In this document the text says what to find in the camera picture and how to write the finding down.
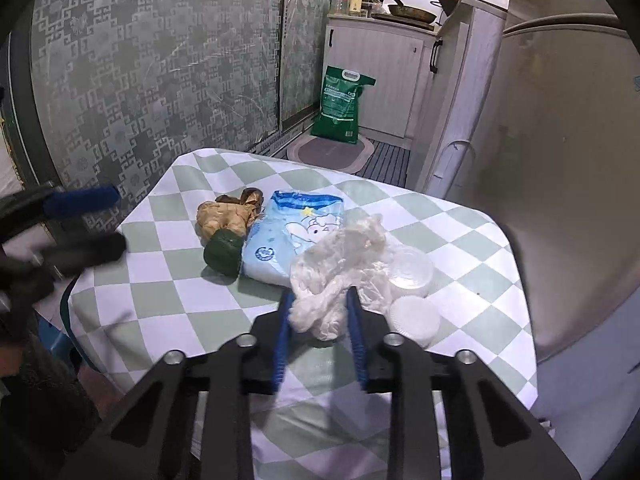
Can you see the person's left forearm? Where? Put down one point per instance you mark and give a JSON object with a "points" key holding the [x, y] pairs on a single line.
{"points": [[40, 400]]}

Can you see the frying pan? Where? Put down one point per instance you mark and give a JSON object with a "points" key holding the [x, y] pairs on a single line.
{"points": [[412, 10]]}

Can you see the wooden cutting board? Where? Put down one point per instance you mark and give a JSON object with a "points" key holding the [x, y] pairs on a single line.
{"points": [[400, 20]]}

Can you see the grey oval floor mat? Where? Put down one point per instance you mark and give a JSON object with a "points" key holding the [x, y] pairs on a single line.
{"points": [[327, 152]]}

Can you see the grey refrigerator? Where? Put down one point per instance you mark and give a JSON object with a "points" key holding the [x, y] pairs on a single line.
{"points": [[575, 160]]}

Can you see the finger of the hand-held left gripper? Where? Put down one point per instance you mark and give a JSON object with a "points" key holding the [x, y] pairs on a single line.
{"points": [[85, 252], [85, 199]]}

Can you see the blue tissue packet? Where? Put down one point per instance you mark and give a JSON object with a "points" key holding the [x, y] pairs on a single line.
{"points": [[285, 240]]}

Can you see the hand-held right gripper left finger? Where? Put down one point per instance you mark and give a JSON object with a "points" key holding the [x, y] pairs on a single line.
{"points": [[282, 340]]}

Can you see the striped grey floor mat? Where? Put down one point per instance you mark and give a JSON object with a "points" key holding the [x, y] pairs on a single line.
{"points": [[387, 162]]}

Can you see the large patterned mattress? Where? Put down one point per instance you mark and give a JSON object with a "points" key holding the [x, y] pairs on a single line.
{"points": [[150, 85]]}

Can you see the white plastic bag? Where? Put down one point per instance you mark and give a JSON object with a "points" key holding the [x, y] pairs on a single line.
{"points": [[325, 270]]}

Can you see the dark green crumpled wrapper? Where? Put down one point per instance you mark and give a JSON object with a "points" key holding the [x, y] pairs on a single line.
{"points": [[222, 255]]}

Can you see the clear plastic round container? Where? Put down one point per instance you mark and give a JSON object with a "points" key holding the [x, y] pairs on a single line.
{"points": [[412, 267]]}

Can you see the white tall cabinet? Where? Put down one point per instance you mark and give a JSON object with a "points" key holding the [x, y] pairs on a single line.
{"points": [[470, 85]]}

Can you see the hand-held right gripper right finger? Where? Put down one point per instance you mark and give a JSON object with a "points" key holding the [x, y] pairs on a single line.
{"points": [[356, 340]]}

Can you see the narrow patterned mattress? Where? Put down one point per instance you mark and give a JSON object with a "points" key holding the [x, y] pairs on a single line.
{"points": [[310, 50]]}

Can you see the green white checkered tablecloth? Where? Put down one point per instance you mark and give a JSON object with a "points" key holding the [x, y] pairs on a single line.
{"points": [[175, 300]]}

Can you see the green rice bag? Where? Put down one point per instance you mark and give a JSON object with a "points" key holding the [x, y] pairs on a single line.
{"points": [[340, 105]]}

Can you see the blue stool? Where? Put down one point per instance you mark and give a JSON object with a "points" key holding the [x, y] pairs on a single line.
{"points": [[52, 340]]}

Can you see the white low cabinet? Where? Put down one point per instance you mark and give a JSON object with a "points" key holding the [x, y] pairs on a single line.
{"points": [[380, 60]]}

